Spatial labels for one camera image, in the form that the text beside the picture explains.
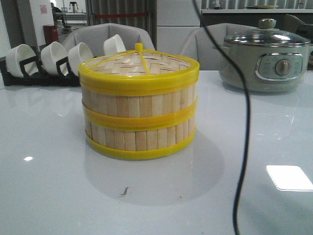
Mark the bamboo steamer drawer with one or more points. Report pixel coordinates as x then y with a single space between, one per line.
137 113
140 145

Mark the bamboo steamer lid yellow rim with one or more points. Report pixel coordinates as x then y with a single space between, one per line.
138 72

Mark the white bowl right upright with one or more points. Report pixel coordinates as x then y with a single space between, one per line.
113 45

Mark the grey chair right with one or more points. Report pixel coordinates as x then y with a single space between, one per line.
198 46

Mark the grey chair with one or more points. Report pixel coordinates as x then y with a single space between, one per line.
94 37
198 46

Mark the white cabinet background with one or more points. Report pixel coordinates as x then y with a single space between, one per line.
175 19

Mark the grey chair left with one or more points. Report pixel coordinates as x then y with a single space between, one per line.
94 37

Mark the grey electric cooking pot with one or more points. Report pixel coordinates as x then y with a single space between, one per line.
270 69

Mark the black bowl rack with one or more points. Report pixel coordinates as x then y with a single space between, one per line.
64 78

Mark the red fire extinguisher box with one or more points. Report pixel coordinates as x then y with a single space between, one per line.
50 33

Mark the glass pot lid grey knob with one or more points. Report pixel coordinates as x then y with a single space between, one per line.
267 35

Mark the person in background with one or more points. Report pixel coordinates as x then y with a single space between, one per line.
55 9

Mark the white bowl far left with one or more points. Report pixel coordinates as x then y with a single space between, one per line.
15 55

